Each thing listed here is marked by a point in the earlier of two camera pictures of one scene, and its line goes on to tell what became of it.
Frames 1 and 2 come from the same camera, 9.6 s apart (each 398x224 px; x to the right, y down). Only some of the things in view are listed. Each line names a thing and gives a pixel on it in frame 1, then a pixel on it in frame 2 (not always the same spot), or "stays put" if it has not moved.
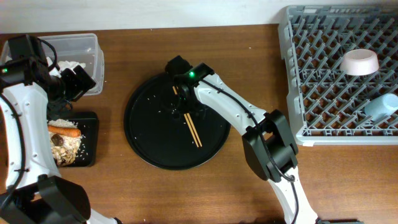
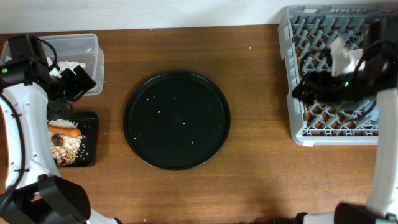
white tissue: [63, 65] stays put
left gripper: [79, 86] stays put
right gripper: [181, 102] → [329, 90]
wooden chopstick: [188, 123] → [300, 73]
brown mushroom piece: [57, 140] stays put
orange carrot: [64, 131] stays put
